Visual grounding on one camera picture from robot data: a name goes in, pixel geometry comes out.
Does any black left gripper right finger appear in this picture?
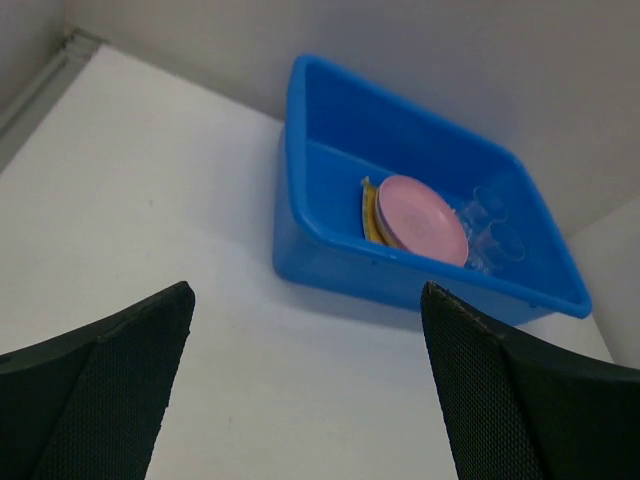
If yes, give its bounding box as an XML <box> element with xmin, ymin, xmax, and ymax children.
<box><xmin>421</xmin><ymin>282</ymin><xmax>639</xmax><ymax>479</ymax></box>

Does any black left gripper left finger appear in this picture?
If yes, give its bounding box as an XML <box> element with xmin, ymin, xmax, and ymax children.
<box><xmin>1</xmin><ymin>281</ymin><xmax>195</xmax><ymax>479</ymax></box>

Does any pink plastic plate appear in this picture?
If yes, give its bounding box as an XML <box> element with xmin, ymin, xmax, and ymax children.
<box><xmin>376</xmin><ymin>175</ymin><xmax>469</xmax><ymax>267</ymax></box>

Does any square bamboo woven tray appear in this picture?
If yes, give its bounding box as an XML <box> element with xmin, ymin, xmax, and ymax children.
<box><xmin>361</xmin><ymin>177</ymin><xmax>387</xmax><ymax>245</ymax></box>

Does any blue plastic bin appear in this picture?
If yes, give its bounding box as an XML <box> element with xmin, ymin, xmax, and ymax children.
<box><xmin>272</xmin><ymin>55</ymin><xmax>592</xmax><ymax>325</ymax></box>

